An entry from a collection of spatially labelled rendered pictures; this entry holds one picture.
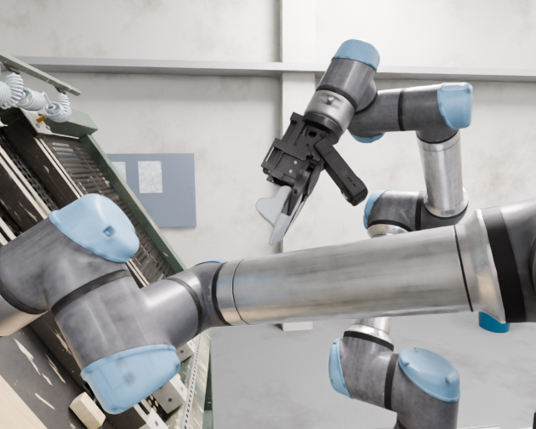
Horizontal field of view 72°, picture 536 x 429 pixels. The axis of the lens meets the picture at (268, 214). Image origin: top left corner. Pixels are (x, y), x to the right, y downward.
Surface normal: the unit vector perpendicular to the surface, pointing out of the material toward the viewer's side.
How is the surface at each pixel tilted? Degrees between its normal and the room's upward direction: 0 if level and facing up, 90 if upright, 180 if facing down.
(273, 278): 66
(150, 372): 59
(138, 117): 90
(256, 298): 86
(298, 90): 90
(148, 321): 54
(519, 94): 90
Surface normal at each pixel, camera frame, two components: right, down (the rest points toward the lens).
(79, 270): 0.26, -0.35
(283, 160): -0.13, -0.23
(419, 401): -0.55, 0.09
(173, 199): 0.12, 0.14
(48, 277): -0.23, -0.03
